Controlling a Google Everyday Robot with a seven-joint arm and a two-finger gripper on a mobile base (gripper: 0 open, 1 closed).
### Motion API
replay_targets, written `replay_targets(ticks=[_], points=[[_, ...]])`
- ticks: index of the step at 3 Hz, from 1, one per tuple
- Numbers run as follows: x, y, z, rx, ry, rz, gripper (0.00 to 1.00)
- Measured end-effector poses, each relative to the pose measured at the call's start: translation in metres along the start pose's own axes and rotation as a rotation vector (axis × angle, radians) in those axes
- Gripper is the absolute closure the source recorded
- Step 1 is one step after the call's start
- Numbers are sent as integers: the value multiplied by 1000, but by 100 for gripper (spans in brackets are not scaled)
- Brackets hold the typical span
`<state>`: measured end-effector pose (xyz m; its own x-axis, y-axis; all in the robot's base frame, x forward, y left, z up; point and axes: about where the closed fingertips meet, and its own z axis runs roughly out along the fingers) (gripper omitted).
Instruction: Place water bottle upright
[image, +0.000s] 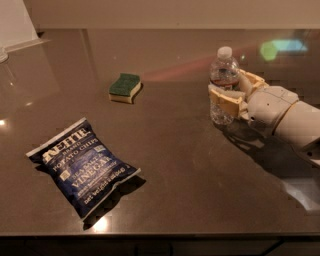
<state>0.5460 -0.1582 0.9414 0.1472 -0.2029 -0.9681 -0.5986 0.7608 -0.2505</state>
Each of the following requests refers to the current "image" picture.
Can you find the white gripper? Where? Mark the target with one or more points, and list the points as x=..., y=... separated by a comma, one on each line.
x=271, y=108

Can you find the green and yellow sponge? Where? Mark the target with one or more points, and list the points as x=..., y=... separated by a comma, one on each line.
x=125, y=88

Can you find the clear plastic water bottle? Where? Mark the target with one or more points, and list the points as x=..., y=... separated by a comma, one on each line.
x=224, y=73

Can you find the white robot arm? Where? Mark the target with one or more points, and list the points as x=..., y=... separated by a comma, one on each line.
x=300, y=128

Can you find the blue potato chips bag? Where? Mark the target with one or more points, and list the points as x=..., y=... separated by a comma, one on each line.
x=82, y=167

